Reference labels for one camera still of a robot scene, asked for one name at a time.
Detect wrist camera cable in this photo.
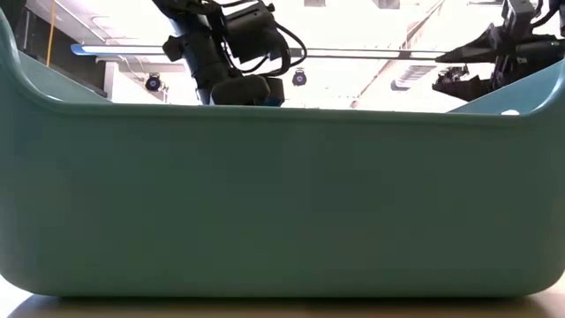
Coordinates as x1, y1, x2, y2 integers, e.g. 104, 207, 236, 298
531, 0, 560, 30
220, 21, 309, 77

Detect yellow extension cable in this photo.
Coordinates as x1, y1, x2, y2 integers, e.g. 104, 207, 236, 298
46, 0, 58, 67

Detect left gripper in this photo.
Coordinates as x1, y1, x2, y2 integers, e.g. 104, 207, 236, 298
162, 17, 286, 107

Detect round black spotlight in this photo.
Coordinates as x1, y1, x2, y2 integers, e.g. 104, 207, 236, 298
144, 72, 162, 93
290, 67, 308, 87

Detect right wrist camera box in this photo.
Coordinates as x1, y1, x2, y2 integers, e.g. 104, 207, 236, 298
501, 0, 536, 43

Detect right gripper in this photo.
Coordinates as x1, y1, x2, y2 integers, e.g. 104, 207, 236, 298
431, 24, 565, 102

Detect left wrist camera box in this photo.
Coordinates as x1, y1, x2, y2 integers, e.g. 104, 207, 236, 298
224, 2, 288, 63

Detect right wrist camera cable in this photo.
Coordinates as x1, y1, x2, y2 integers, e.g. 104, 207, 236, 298
531, 0, 560, 30

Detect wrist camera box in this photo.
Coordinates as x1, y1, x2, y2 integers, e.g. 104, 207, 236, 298
224, 2, 288, 63
501, 0, 536, 43

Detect long linear ceiling lamp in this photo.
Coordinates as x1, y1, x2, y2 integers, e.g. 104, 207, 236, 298
70, 42, 448, 61

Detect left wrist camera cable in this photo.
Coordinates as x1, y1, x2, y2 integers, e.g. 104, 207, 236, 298
220, 21, 309, 77

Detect ceiling air vent grille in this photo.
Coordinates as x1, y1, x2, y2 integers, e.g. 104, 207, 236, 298
390, 64, 438, 92

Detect teal plastic bin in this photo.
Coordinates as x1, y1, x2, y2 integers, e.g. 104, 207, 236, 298
0, 8, 565, 298

